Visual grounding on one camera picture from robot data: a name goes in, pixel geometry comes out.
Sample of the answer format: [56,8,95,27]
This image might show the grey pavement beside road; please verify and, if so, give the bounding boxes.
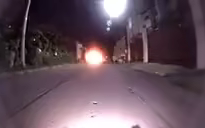
[128,61,205,98]

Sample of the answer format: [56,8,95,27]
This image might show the grey asphalt road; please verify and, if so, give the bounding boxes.
[0,62,205,128]

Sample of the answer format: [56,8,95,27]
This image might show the pale wall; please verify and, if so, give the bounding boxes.
[75,41,87,64]

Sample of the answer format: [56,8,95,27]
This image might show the vehicle with bright lights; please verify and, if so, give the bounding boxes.
[84,46,105,66]

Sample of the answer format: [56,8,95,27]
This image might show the row of dark trees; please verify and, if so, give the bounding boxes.
[0,19,77,70]

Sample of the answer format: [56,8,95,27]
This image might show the building with pale pillars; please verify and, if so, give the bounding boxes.
[111,0,205,71]

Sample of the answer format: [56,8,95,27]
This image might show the pale leaning pole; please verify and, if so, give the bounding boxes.
[19,0,32,69]

